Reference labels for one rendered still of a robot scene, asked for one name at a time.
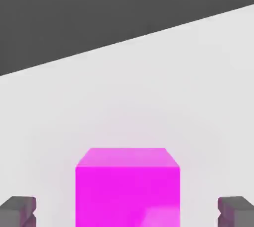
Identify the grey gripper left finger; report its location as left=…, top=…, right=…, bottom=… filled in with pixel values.
left=0, top=196, right=37, bottom=227

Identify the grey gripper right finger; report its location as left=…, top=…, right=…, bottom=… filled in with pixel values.
left=217, top=196, right=254, bottom=227

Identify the small magenta cube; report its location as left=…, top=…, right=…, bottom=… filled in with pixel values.
left=75, top=147, right=181, bottom=227

